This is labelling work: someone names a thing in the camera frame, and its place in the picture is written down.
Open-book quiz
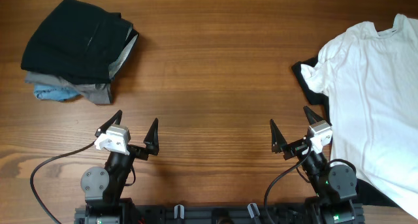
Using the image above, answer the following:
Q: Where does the black garment on right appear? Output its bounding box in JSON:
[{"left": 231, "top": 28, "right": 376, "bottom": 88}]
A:
[{"left": 291, "top": 56, "right": 399, "bottom": 208}]

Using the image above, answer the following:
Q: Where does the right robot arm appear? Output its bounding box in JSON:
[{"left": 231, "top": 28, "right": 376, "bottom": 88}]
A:
[{"left": 263, "top": 106, "right": 364, "bottom": 223}]

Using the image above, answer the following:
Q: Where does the white t-shirt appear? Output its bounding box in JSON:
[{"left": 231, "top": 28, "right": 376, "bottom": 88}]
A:
[{"left": 300, "top": 14, "right": 417, "bottom": 216}]

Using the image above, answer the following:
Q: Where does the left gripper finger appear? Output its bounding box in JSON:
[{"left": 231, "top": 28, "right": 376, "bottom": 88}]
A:
[
  {"left": 143, "top": 118, "right": 159, "bottom": 155},
  {"left": 95, "top": 110, "right": 123, "bottom": 136}
]

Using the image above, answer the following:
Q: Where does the folded black garment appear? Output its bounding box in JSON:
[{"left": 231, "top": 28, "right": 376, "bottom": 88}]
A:
[{"left": 21, "top": 0, "right": 138, "bottom": 84}]

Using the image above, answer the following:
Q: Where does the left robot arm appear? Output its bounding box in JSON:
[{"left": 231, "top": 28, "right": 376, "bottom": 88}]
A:
[{"left": 74, "top": 110, "right": 159, "bottom": 224}]

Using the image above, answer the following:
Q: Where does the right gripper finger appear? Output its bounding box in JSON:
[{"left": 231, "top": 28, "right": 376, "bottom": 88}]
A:
[
  {"left": 270, "top": 119, "right": 287, "bottom": 153},
  {"left": 303, "top": 106, "right": 325, "bottom": 125}
]

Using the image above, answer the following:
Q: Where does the folded grey garment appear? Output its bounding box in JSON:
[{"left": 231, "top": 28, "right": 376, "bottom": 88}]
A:
[{"left": 25, "top": 72, "right": 112, "bottom": 104}]

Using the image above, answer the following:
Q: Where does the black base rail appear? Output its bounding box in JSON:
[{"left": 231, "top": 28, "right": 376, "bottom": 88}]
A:
[{"left": 74, "top": 203, "right": 365, "bottom": 224}]

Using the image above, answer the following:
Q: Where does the folded light blue garment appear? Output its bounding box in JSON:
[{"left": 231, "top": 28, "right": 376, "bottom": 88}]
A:
[{"left": 33, "top": 84, "right": 80, "bottom": 102}]

